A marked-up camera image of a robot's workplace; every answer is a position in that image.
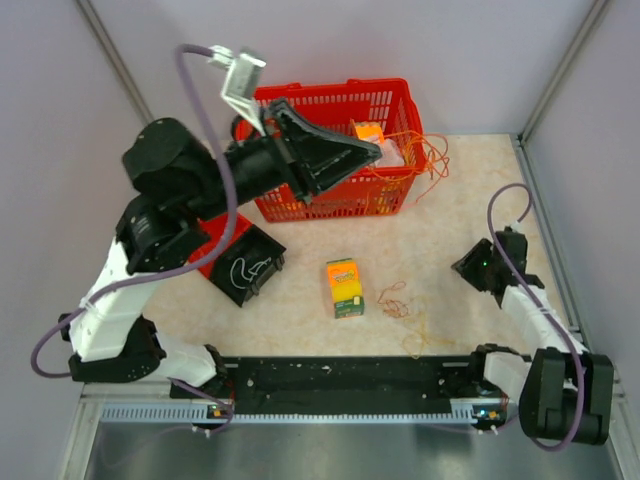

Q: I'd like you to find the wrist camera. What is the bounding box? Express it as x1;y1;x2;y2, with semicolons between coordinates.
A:
208;45;266;135
508;220;525;235

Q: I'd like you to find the red plastic shopping basket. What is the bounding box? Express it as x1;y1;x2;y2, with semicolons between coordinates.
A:
255;78;427;223

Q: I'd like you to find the aluminium frame rail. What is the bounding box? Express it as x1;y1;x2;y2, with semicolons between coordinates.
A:
79;362;624;426

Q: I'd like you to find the sponge daddy package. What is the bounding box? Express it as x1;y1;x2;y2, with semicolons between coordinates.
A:
326;258;365;319

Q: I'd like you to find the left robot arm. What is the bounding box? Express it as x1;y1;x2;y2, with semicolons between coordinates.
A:
62;99;381;397

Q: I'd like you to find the clear packet in basket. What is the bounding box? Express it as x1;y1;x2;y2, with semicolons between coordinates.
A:
374;139;405;168

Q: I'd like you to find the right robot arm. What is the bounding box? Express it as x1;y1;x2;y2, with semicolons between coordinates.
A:
452;226;614;445

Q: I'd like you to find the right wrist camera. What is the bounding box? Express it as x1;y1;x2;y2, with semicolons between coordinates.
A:
508;220;525;235

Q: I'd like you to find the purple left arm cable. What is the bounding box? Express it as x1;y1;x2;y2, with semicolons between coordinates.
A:
30;43;239;436

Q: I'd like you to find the orange sponge pack in basket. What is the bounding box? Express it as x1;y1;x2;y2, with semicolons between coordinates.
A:
351;121;385;146

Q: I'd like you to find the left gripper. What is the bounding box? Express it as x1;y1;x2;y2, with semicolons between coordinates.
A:
193;98;387;222

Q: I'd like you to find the black plastic bin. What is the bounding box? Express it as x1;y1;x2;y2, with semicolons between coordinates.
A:
209;225;286;307

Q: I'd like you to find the white cable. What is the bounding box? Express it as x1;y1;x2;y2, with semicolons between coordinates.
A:
229;257;274;290

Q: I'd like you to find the red plastic bin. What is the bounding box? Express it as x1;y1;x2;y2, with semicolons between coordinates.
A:
197;212;253;279

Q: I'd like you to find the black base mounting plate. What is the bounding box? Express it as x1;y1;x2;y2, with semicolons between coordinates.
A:
169;355;506;416

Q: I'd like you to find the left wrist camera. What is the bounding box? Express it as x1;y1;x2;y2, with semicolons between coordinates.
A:
208;45;266;135

